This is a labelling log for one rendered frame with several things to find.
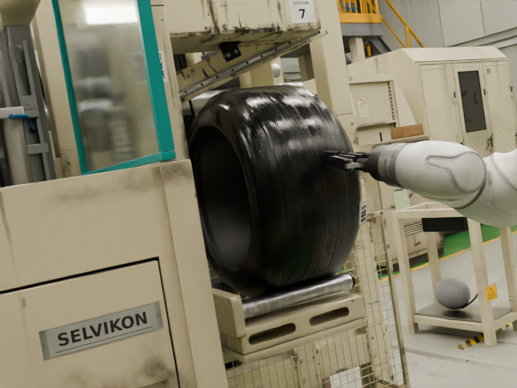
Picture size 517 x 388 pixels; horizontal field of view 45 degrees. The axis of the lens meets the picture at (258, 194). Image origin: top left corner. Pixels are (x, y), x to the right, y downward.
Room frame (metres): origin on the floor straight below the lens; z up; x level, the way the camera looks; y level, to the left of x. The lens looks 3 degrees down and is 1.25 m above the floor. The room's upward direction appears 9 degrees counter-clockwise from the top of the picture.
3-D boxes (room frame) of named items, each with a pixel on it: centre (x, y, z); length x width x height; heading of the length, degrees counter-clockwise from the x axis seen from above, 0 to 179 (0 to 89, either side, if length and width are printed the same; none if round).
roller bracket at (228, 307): (1.60, 0.18, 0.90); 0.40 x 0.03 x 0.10; 26
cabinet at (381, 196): (6.26, -1.30, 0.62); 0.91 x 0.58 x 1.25; 127
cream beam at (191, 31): (2.00, 0.04, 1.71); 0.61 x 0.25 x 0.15; 116
